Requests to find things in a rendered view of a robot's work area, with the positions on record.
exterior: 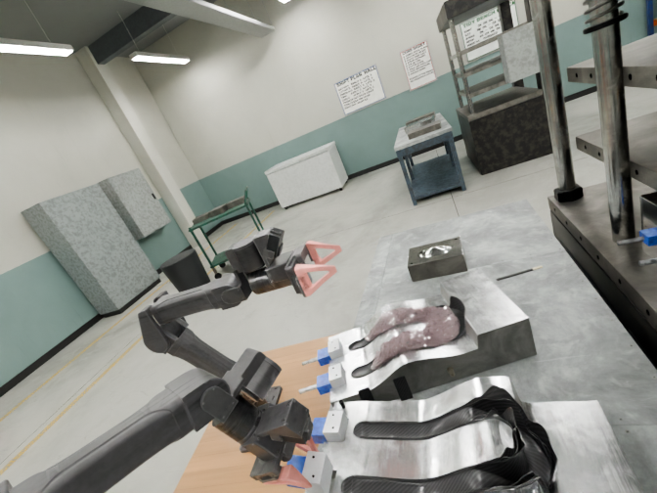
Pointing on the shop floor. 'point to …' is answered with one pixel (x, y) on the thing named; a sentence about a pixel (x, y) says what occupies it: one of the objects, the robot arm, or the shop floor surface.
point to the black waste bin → (186, 271)
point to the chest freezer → (307, 175)
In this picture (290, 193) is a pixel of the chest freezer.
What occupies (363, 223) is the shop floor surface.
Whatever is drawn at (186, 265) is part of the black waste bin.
